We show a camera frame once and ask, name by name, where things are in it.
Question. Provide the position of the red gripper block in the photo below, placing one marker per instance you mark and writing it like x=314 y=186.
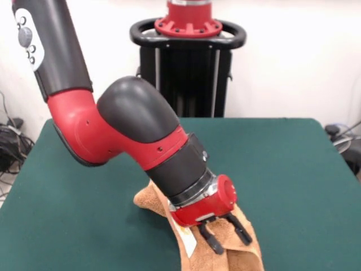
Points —
x=208 y=209

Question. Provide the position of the orange terry towel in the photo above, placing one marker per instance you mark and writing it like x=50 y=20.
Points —
x=225 y=248

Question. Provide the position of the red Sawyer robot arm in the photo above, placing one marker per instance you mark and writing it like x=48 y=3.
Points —
x=127 y=127

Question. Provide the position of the dark green table cloth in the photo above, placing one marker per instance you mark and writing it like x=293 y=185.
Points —
x=296 y=169

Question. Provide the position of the grey round stand base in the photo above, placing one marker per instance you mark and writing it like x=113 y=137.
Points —
x=341 y=144

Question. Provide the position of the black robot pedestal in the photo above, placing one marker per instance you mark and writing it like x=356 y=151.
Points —
x=194 y=70

